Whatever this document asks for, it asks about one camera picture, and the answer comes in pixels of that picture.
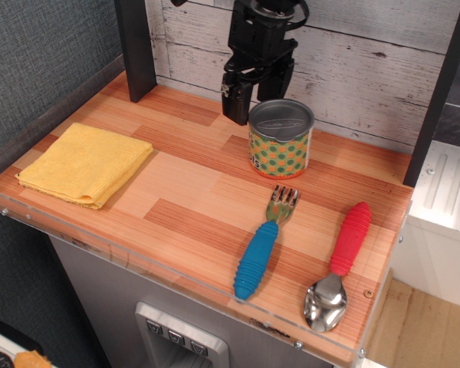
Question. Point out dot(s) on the silver toy fridge dispenser panel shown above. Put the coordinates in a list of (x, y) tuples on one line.
[(171, 342)]

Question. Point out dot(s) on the grey toy fridge cabinet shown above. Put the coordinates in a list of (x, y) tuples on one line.
[(109, 292)]

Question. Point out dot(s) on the red handled metal spoon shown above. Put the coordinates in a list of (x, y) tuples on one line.
[(326, 300)]

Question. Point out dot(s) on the green orange patterned tin can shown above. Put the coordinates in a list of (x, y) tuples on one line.
[(280, 132)]

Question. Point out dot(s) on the dark right shelf post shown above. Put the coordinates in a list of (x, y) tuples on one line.
[(436, 105)]

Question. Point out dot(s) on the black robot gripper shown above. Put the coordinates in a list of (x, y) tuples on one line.
[(260, 53)]

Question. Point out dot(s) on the orange object at corner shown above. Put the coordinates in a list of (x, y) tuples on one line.
[(31, 359)]

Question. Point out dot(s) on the white toy sink unit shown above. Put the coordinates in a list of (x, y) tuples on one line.
[(427, 256)]

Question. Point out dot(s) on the blue handled metal fork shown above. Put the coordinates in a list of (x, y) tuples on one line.
[(253, 264)]

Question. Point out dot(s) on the folded yellow cloth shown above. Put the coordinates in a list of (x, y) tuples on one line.
[(86, 165)]

